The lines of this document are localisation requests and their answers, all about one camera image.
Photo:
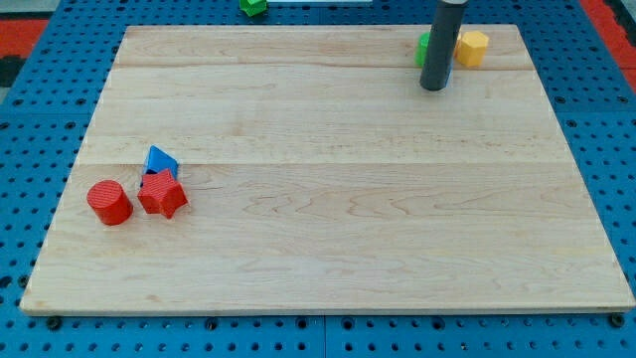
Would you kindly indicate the red star block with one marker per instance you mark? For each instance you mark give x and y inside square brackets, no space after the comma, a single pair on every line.
[161,193]

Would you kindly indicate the light wooden board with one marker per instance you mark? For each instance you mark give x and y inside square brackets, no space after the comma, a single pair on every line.
[323,179]

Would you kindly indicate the blue triangular block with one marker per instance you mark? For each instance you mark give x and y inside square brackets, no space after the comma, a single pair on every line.
[159,163]

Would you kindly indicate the green block behind rod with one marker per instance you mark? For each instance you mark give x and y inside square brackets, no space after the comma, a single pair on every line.
[421,49]

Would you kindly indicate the green block at top edge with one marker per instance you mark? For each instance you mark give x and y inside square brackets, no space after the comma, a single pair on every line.
[253,7]

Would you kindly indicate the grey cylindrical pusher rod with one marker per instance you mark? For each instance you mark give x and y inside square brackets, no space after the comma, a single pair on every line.
[444,32]

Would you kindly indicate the yellow hexagon block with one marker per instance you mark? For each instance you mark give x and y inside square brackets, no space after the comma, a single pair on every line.
[471,48]

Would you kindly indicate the red cylinder block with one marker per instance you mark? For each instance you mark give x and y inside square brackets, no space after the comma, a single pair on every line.
[109,202]

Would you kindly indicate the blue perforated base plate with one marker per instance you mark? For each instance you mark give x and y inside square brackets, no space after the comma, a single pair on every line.
[45,114]

